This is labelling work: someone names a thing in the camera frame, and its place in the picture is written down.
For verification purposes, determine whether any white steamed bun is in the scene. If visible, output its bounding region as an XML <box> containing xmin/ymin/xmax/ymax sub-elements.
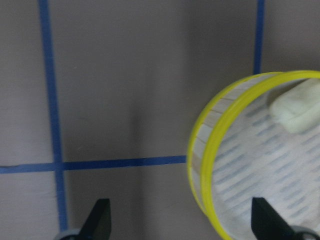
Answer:
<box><xmin>269</xmin><ymin>78</ymin><xmax>320</xmax><ymax>134</ymax></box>

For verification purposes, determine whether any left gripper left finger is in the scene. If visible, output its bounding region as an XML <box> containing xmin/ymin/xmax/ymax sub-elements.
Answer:
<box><xmin>77</xmin><ymin>198</ymin><xmax>112</xmax><ymax>240</ymax></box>

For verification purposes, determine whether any yellow steamer layer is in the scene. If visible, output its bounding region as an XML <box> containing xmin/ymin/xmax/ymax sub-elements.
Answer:
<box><xmin>187</xmin><ymin>70</ymin><xmax>320</xmax><ymax>240</ymax></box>

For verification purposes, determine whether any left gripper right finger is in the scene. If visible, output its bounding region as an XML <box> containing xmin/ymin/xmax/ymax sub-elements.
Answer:
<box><xmin>250</xmin><ymin>197</ymin><xmax>295</xmax><ymax>240</ymax></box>

